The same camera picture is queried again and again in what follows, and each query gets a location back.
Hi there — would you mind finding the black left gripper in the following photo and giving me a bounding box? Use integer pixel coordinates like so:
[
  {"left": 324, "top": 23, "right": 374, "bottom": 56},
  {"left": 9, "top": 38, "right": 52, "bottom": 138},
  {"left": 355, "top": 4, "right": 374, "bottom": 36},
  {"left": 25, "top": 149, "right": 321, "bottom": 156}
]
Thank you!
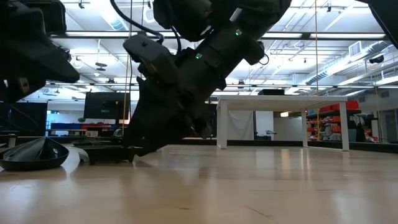
[{"left": 0, "top": 2, "right": 80, "bottom": 103}]

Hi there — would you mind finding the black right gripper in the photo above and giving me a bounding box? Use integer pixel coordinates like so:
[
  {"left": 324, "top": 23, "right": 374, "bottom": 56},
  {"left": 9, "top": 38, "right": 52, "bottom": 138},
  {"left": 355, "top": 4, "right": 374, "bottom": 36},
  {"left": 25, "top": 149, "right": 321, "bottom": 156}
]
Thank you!
[{"left": 123, "top": 49, "right": 228, "bottom": 156}]

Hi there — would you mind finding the black teardrop mini plate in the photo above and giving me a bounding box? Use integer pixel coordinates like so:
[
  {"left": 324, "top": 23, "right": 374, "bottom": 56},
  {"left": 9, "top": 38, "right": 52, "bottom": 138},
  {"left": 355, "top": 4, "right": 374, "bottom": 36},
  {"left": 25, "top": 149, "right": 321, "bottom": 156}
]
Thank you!
[{"left": 0, "top": 136, "right": 70, "bottom": 172}]

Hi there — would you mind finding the black monitor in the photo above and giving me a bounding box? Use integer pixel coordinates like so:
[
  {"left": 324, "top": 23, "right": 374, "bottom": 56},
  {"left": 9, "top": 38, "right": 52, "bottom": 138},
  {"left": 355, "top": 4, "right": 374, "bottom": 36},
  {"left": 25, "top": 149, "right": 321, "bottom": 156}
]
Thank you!
[{"left": 83, "top": 91, "right": 131, "bottom": 121}]

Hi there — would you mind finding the black partition panel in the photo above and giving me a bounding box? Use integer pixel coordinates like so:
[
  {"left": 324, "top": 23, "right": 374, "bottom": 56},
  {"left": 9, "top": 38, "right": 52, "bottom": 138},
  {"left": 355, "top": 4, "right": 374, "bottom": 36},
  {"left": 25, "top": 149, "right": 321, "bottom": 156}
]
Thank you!
[{"left": 0, "top": 100, "right": 48, "bottom": 137}]

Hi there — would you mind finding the white hanging sheet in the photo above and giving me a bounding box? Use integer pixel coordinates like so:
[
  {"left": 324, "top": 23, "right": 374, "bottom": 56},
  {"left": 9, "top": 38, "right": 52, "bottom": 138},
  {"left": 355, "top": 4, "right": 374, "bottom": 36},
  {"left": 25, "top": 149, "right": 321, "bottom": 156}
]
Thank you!
[{"left": 228, "top": 110, "right": 255, "bottom": 141}]

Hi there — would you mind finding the white perforated metal shelf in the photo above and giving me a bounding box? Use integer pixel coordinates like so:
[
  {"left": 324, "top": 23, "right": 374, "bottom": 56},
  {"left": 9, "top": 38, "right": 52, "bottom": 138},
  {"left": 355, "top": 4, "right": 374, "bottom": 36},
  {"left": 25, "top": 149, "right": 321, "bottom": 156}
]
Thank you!
[{"left": 216, "top": 95, "right": 349, "bottom": 152}]

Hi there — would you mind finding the shelf with red bins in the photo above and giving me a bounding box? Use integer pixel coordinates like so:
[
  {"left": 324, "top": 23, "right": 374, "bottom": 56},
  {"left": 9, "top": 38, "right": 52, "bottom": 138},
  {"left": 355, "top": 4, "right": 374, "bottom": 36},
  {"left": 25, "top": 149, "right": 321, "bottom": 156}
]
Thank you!
[{"left": 306, "top": 99, "right": 379, "bottom": 143}]

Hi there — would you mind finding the yellow hanging cable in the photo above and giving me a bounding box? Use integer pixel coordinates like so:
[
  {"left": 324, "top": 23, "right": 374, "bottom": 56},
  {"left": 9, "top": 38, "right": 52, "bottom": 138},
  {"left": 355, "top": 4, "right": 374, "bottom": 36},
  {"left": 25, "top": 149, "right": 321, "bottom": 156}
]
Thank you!
[
  {"left": 314, "top": 0, "right": 320, "bottom": 141},
  {"left": 122, "top": 54, "right": 130, "bottom": 138}
]

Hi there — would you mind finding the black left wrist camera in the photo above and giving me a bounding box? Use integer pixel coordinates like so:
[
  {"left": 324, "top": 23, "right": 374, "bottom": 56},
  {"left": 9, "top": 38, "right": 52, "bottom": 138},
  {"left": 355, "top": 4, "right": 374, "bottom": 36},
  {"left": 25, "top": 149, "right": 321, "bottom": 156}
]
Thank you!
[{"left": 18, "top": 0, "right": 68, "bottom": 35}]

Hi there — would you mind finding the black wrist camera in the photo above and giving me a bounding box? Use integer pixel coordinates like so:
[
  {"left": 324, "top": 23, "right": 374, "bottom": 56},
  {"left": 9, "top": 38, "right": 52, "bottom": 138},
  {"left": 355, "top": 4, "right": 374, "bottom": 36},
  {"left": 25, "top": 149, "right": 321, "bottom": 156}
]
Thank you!
[
  {"left": 123, "top": 33, "right": 171, "bottom": 85},
  {"left": 18, "top": 0, "right": 68, "bottom": 35}
]

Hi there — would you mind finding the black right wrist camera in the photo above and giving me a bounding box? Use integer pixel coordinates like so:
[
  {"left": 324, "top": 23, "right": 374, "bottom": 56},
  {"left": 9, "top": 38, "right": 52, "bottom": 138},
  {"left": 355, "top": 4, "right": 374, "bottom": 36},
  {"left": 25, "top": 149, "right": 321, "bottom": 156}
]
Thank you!
[{"left": 123, "top": 33, "right": 171, "bottom": 85}]

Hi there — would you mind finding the black ceiling light rail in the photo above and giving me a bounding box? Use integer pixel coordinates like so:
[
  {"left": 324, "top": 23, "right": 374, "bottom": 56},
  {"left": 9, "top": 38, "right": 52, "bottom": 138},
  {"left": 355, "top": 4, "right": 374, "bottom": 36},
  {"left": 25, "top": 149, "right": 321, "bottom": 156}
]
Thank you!
[{"left": 51, "top": 30, "right": 398, "bottom": 40}]

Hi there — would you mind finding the silver ventilation duct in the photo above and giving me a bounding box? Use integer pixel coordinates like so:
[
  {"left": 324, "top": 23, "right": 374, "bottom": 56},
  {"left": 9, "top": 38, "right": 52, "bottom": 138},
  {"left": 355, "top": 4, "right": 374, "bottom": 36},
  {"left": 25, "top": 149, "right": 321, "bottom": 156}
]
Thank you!
[{"left": 306, "top": 40, "right": 398, "bottom": 86}]

